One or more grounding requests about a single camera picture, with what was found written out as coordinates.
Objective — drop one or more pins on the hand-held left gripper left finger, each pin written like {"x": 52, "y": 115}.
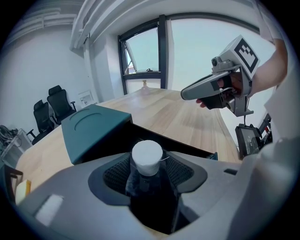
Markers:
{"x": 70, "y": 187}

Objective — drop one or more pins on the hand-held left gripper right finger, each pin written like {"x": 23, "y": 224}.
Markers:
{"x": 211, "y": 199}

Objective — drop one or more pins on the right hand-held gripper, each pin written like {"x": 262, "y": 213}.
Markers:
{"x": 243, "y": 54}

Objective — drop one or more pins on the dark teal box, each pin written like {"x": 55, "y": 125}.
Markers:
{"x": 93, "y": 131}

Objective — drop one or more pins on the person's right forearm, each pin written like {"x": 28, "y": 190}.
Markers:
{"x": 269, "y": 70}

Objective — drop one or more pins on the person's right hand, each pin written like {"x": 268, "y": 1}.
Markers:
{"x": 235, "y": 80}

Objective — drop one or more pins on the yellow sponge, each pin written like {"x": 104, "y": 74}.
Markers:
{"x": 22, "y": 191}

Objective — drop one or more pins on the clear pink bottle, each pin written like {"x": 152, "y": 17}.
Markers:
{"x": 145, "y": 86}

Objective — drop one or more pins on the black device stand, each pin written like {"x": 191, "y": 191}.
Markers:
{"x": 10, "y": 180}

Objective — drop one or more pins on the small white table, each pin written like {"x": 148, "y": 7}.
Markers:
{"x": 16, "y": 145}

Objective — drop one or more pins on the black screen device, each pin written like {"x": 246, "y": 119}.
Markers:
{"x": 248, "y": 140}

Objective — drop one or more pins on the black office chair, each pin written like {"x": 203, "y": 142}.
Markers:
{"x": 42, "y": 119}
{"x": 59, "y": 103}

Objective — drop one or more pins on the person's light shirt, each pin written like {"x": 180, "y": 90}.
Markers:
{"x": 286, "y": 112}

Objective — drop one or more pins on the black window frame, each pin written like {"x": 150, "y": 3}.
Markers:
{"x": 164, "y": 47}

